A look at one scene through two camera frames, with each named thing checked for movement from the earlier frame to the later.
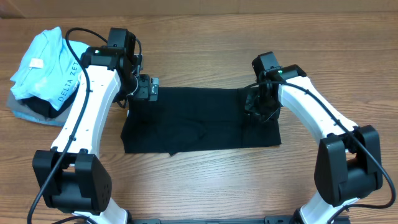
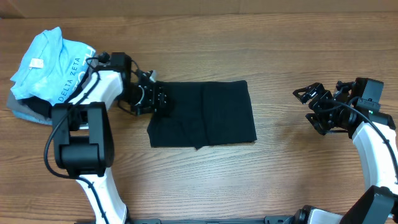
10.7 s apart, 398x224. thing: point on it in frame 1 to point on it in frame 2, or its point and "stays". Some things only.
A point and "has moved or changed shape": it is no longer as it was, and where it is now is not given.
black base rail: (267, 219) stays
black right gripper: (250, 108) to (309, 93)
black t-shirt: (186, 119) has moved or changed shape
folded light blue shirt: (50, 71) stays
